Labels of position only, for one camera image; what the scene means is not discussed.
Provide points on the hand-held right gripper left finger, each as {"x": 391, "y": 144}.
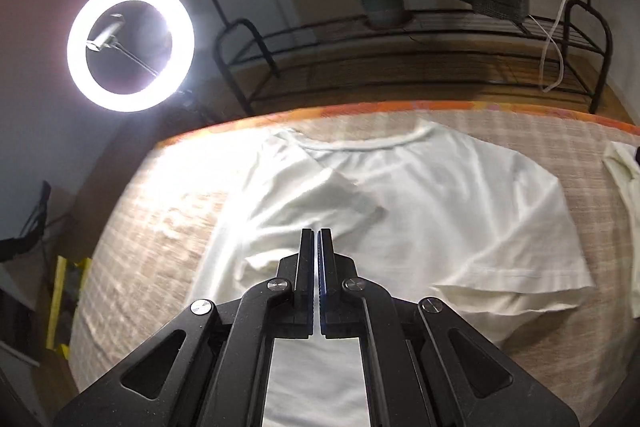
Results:
{"x": 306, "y": 257}

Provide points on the black metal rack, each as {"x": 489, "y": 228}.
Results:
{"x": 380, "y": 57}

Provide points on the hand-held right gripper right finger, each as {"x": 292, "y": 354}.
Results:
{"x": 326, "y": 267}

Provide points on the cream cloth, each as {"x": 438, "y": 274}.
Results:
{"x": 625, "y": 177}

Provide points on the yellow frame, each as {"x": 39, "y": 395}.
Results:
{"x": 62, "y": 302}

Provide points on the green potted plant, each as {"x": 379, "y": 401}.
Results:
{"x": 382, "y": 4}

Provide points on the white t-shirt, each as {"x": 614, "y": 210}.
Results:
{"x": 440, "y": 207}

